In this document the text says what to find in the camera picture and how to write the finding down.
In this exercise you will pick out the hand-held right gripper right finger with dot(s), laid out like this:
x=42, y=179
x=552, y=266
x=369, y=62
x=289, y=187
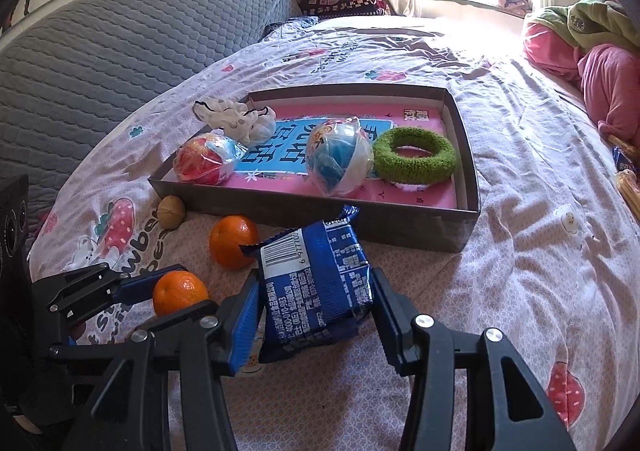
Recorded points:
x=390, y=326

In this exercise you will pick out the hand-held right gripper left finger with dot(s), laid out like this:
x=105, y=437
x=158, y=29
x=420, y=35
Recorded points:
x=245, y=326

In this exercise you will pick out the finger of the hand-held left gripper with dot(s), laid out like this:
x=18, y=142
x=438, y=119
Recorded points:
x=137, y=287
x=100, y=348

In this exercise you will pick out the orange mandarin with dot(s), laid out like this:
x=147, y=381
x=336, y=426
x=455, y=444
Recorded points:
x=230, y=241
x=180, y=293

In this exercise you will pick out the brown walnut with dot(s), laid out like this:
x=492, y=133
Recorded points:
x=171, y=212

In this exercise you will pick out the grey cardboard box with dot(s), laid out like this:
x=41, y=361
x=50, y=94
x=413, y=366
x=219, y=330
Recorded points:
x=260, y=208

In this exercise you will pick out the toy egg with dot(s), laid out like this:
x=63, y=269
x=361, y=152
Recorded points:
x=205, y=161
x=340, y=156

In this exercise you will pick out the green fuzzy scrunchie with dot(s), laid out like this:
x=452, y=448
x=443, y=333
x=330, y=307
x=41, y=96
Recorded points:
x=385, y=156

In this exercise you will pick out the white patterned scrunchie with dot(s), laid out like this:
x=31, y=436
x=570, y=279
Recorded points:
x=235, y=123

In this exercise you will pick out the grey quilted headboard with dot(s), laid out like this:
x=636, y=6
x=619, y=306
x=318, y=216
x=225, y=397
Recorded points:
x=100, y=71

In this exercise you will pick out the large yellow snack packet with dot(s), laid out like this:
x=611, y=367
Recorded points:
x=631, y=193

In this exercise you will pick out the small blue snack packet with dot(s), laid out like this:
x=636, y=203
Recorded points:
x=627, y=160

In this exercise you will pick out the small yellow snack packet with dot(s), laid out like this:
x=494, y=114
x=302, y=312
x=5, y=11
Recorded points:
x=620, y=141

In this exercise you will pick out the dark patterned cloth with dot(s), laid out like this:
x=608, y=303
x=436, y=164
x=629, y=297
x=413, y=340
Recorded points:
x=292, y=27

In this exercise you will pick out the pink quilt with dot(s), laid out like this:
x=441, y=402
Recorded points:
x=610, y=81

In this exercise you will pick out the patterned sill cushion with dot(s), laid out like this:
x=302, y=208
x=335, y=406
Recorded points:
x=516, y=2

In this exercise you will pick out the green blanket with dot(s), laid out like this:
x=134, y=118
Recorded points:
x=595, y=21

